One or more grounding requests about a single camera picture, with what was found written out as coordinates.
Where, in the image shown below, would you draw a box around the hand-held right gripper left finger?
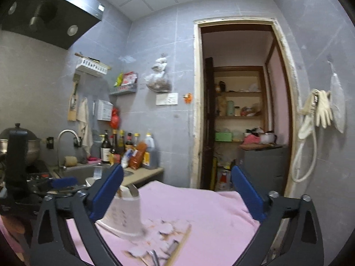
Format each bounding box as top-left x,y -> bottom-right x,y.
30,163 -> 124,266

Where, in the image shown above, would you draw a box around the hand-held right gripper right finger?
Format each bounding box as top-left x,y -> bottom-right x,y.
231,165 -> 324,266

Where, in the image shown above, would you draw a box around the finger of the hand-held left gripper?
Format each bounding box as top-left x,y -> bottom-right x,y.
28,177 -> 79,192
47,186 -> 91,198

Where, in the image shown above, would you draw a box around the white plastic utensil holder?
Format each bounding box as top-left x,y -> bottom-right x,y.
96,184 -> 146,240

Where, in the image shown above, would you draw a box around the person's left forearm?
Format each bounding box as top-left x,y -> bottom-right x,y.
0,215 -> 30,265

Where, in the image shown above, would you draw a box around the steel sink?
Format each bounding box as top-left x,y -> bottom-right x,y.
55,165 -> 134,186

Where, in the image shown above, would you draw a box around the black gas stove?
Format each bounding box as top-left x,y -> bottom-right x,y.
26,159 -> 53,185

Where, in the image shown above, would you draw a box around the steel cooking pot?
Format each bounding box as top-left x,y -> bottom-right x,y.
0,123 -> 41,167

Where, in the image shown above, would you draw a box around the grey cabinet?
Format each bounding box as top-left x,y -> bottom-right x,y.
239,144 -> 289,197

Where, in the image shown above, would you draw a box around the metal faucet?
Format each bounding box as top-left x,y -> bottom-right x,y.
57,129 -> 82,169

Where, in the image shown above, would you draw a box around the blue white packet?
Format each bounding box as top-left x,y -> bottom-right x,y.
121,148 -> 136,168

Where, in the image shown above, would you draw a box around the orange packet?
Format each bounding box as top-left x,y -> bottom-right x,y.
129,141 -> 147,170

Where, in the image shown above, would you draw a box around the pink floral blanket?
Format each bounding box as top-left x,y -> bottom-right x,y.
67,180 -> 261,266

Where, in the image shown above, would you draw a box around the dark oil jug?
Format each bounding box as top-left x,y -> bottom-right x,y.
142,133 -> 158,170

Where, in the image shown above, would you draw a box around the beige hanging towel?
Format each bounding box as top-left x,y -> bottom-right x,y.
76,98 -> 93,156

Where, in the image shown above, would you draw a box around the red plastic bag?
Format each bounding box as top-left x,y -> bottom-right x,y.
109,108 -> 121,129

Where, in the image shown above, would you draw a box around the hanging wooden board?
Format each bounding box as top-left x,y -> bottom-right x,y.
68,73 -> 81,121

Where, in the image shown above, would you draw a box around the dark wooden door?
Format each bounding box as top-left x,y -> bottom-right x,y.
202,58 -> 215,190

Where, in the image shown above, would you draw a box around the cream rubber gloves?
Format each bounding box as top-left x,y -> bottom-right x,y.
301,89 -> 333,129

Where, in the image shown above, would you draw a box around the red snack packet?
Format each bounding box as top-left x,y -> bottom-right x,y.
122,72 -> 138,86

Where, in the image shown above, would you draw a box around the hanging clear plastic bag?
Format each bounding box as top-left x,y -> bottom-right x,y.
144,54 -> 172,92

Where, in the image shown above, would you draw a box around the wooden shelf unit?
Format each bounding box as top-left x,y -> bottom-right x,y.
213,66 -> 268,145

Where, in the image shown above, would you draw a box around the hanging mesh bag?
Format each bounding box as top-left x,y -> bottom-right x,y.
327,61 -> 347,133

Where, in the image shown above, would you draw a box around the black range hood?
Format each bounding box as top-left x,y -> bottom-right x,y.
0,0 -> 105,50

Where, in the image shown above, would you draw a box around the white wall box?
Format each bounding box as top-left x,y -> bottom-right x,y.
96,100 -> 114,121

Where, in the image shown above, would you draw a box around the white hose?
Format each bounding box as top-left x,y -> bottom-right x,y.
291,116 -> 318,183

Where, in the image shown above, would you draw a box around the grey wall shelf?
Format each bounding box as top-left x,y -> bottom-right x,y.
109,83 -> 138,96

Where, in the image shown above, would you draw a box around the pale door frame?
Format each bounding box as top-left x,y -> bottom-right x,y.
193,17 -> 301,197

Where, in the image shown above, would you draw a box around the white wall socket panel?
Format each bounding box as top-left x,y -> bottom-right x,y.
155,92 -> 179,106

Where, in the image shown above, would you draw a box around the white wall basket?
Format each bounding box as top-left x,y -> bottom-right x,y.
75,53 -> 111,77

